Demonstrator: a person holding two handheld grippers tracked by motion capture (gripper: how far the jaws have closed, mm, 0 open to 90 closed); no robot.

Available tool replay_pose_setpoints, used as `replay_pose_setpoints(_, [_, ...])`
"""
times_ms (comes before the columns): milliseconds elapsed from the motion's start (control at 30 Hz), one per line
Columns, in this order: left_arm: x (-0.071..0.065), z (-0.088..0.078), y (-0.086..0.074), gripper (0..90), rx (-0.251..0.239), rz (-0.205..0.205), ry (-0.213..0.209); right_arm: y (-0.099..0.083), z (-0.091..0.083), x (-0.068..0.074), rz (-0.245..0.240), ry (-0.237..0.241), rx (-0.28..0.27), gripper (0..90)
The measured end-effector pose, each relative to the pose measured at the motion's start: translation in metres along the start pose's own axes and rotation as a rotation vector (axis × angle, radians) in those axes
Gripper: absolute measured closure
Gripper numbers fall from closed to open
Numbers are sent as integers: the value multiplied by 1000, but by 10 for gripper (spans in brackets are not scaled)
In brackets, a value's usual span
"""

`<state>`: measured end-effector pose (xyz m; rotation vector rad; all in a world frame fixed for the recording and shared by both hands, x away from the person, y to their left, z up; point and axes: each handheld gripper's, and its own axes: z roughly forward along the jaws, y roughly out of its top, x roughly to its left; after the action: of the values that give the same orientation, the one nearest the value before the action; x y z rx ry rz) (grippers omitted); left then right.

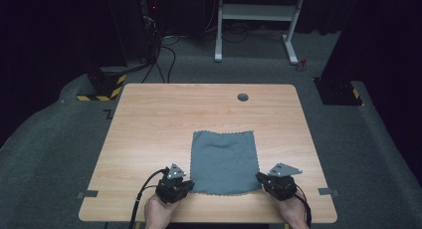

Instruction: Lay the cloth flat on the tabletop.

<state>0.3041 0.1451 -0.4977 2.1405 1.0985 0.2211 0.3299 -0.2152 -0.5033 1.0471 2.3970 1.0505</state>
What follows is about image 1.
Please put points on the person's right hand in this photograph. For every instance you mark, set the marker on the person's right hand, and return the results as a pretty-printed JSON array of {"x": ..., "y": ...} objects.
[{"x": 295, "y": 214}]

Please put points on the grey tape piece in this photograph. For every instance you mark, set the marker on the grey tape piece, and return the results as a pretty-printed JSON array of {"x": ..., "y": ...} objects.
[
  {"x": 327, "y": 191},
  {"x": 88, "y": 193}
]

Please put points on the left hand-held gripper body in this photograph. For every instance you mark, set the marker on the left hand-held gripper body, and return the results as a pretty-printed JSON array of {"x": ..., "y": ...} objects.
[{"x": 170, "y": 187}]

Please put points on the white metal desk frame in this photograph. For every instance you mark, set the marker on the white metal desk frame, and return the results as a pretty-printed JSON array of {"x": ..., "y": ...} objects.
[{"x": 255, "y": 12}]

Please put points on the black yellow striped stand base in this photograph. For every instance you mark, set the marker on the black yellow striped stand base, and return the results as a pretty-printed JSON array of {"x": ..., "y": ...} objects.
[
  {"x": 106, "y": 83},
  {"x": 336, "y": 93}
]

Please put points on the dark equipment rack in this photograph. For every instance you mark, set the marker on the dark equipment rack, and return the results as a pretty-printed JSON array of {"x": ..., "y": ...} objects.
[{"x": 151, "y": 23}]

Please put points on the grey cloth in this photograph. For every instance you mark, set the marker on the grey cloth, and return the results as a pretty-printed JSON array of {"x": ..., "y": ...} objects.
[{"x": 222, "y": 162}]

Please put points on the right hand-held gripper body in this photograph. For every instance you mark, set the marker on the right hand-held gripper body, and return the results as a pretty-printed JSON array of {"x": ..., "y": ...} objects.
[{"x": 280, "y": 185}]

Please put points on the small red floor object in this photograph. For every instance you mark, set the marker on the small red floor object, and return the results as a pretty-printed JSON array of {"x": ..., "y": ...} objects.
[{"x": 301, "y": 65}]

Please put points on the person's left hand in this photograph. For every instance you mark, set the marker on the person's left hand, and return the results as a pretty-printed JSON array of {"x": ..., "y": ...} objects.
[{"x": 159, "y": 212}]

